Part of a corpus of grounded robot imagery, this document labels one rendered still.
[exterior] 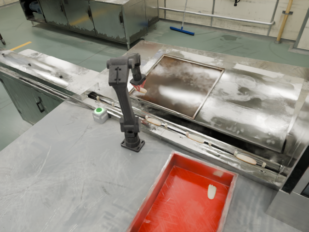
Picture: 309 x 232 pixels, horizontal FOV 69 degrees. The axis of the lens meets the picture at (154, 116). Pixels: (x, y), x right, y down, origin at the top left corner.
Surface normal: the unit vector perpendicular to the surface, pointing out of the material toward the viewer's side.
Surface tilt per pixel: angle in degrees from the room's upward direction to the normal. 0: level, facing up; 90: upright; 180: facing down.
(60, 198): 0
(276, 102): 10
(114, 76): 36
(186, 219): 0
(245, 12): 90
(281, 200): 90
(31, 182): 0
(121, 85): 104
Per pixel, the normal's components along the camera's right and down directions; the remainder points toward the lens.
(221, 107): -0.14, -0.64
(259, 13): -0.54, 0.57
